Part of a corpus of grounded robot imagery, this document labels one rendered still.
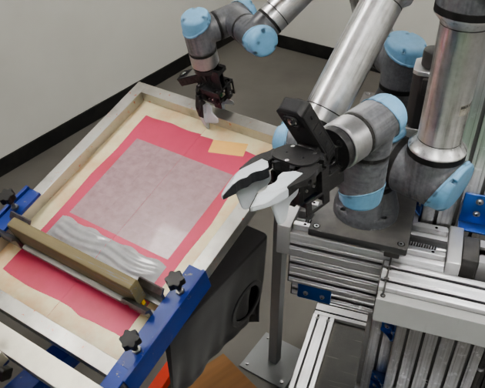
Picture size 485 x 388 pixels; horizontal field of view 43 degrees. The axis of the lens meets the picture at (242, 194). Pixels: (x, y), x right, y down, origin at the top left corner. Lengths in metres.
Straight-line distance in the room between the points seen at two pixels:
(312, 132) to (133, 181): 0.94
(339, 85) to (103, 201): 0.83
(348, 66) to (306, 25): 4.19
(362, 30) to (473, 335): 0.70
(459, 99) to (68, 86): 3.28
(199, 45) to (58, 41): 2.54
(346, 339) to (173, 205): 1.19
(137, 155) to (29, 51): 2.23
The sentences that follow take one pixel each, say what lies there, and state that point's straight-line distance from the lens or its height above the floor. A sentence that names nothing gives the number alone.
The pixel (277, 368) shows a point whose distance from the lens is 2.70.
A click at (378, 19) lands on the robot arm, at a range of 1.12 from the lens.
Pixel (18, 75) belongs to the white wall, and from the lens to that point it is 3.91.
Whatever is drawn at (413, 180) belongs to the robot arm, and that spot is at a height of 1.44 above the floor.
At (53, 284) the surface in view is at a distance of 1.59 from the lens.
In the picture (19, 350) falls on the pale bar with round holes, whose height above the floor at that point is 1.10.
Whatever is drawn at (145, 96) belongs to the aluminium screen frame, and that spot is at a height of 1.27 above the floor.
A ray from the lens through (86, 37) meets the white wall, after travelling 4.22.
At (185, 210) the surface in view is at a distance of 1.59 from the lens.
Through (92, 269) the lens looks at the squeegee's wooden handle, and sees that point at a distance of 1.44.
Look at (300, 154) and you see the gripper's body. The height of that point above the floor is 1.69.
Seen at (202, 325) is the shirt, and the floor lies 0.86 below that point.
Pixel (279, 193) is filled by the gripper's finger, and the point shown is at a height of 1.68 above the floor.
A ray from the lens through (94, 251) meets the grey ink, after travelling 1.59.
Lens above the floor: 2.15
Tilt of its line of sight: 37 degrees down
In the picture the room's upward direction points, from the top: straight up
